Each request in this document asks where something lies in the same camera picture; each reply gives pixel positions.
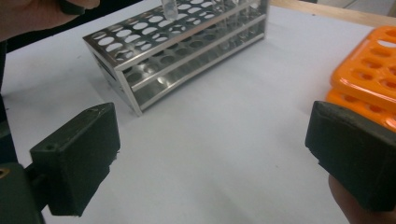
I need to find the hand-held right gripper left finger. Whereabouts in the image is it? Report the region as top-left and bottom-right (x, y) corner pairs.
(29, 102), (121, 217)

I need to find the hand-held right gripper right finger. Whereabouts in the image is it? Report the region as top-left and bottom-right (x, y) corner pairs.
(304, 100), (396, 213)

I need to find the orange plastic tube rack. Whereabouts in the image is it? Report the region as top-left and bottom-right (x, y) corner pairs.
(325, 25), (396, 133)

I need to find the orange-capped plastic tube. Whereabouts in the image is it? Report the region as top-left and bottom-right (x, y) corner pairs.
(162, 0), (179, 21)

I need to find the metal test tube rack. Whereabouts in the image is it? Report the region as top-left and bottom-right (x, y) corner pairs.
(82, 0), (270, 117)

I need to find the wooden table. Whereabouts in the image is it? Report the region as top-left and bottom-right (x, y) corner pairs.
(269, 0), (396, 28)

